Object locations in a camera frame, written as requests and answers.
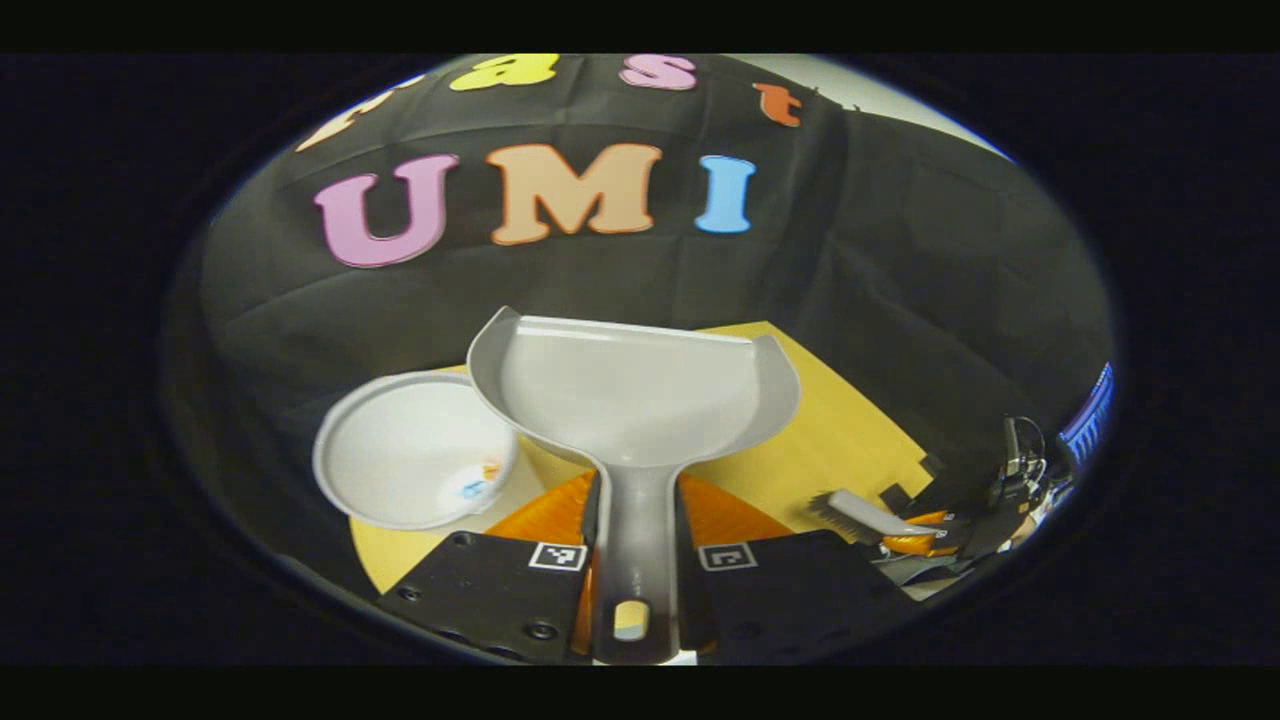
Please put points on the blue striped object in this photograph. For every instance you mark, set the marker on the blue striped object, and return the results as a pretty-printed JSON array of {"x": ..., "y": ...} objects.
[{"x": 1092, "y": 415}]

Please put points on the black backdrop cloth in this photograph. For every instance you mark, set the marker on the black backdrop cloth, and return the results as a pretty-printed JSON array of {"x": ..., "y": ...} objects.
[{"x": 620, "y": 270}]

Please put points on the wooden desktop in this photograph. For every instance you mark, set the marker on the wooden desktop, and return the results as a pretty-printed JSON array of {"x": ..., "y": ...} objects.
[{"x": 840, "y": 420}]

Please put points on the blue paper scrap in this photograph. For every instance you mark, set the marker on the blue paper scrap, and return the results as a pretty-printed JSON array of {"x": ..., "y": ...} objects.
[{"x": 473, "y": 490}]

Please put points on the orange paper scrap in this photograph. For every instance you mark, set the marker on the orange paper scrap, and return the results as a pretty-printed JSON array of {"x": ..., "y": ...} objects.
[{"x": 491, "y": 470}]

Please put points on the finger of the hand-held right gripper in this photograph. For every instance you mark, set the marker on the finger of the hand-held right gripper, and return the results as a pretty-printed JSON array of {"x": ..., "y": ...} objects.
[{"x": 925, "y": 535}]

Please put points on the small grey broom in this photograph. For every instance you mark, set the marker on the small grey broom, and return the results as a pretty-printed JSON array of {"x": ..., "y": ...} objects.
[{"x": 870, "y": 515}]

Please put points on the grey plastic dustpan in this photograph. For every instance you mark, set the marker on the grey plastic dustpan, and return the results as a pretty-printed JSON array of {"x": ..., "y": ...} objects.
[{"x": 640, "y": 400}]

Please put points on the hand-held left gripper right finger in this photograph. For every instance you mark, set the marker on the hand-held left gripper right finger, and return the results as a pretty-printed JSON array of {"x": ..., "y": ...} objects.
[{"x": 780, "y": 595}]

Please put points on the white ribbed garbage bin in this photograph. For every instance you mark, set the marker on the white ribbed garbage bin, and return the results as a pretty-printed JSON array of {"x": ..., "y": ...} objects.
[{"x": 400, "y": 460}]

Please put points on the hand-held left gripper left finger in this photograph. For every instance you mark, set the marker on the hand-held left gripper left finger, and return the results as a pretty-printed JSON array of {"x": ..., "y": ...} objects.
[{"x": 480, "y": 595}]

